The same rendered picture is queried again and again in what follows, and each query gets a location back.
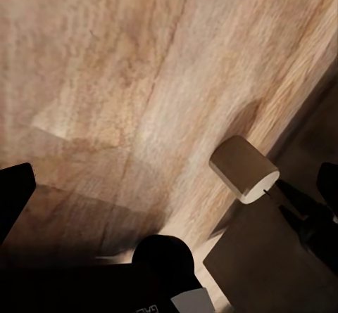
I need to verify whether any pillar candle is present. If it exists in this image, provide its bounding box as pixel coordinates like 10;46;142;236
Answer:
210;136;280;204

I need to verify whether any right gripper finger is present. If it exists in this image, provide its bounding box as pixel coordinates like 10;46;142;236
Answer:
278;205;302;238
274;179;323;216

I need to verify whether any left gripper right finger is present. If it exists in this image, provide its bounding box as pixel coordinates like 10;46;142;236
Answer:
315;162;338;217

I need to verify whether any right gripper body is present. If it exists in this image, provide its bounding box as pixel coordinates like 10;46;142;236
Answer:
300;205;338;278

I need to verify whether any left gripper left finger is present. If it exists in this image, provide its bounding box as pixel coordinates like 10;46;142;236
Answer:
0;162;36;246

